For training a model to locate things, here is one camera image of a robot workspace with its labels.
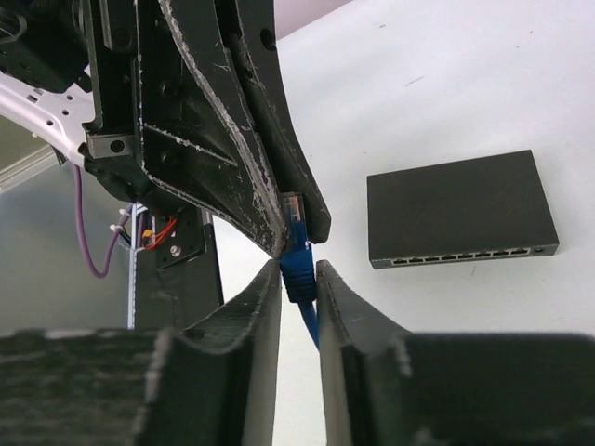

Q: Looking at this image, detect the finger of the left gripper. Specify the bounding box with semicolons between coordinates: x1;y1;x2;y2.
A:
234;1;331;243

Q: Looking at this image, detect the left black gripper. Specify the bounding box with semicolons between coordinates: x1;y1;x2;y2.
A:
82;1;284;256

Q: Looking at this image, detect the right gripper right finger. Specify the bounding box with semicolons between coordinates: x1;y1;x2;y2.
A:
316;260;594;445

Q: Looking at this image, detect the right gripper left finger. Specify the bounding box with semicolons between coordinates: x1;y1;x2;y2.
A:
1;260;282;445

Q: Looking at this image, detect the blue ethernet cable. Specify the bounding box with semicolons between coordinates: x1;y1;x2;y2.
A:
278;190;323;352

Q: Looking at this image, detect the black network switch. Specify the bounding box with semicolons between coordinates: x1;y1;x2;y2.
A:
366;150;560;269

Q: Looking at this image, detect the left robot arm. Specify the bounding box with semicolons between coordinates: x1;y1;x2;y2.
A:
1;1;331;256

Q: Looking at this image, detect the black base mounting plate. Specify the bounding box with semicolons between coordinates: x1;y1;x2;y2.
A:
134;207;223;329

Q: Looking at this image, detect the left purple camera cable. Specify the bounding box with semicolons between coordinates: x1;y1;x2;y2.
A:
73;164;131;280

